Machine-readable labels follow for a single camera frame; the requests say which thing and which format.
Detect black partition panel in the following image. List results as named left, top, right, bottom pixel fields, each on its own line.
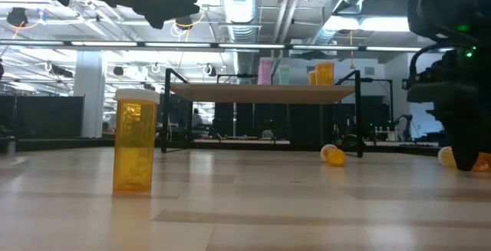
left=0, top=95, right=85, bottom=140

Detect black ceiling spotlight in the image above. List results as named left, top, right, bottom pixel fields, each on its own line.
left=175, top=15, right=194, bottom=31
left=6, top=7, right=30, bottom=28

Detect pink medicine bottle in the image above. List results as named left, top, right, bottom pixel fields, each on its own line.
left=257, top=58, right=273, bottom=86

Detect silver ventilation duct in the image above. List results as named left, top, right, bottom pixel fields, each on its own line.
left=218, top=0, right=265, bottom=75

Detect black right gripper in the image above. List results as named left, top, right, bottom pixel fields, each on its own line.
left=401, top=47, right=491, bottom=172

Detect person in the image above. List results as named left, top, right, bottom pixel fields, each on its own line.
left=190, top=107, right=205, bottom=130

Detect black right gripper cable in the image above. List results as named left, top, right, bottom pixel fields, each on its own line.
left=408, top=43, right=453, bottom=87

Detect long LED light bar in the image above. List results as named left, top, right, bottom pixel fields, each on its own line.
left=0, top=39, right=423, bottom=51

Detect white building column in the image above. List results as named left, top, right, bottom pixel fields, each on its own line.
left=73, top=50, right=107, bottom=139

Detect teal medicine bottle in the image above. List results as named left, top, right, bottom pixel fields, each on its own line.
left=278, top=64, right=292, bottom=86

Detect black aluminium table frame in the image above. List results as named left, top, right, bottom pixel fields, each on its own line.
left=0, top=137, right=440, bottom=156

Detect small orange medicine bottle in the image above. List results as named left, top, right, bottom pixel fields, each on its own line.
left=437, top=146, right=491, bottom=173
left=112, top=88, right=161, bottom=195
left=320, top=144, right=347, bottom=167

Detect wooden shelf black metal legs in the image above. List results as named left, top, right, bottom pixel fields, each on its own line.
left=160, top=68, right=364, bottom=159

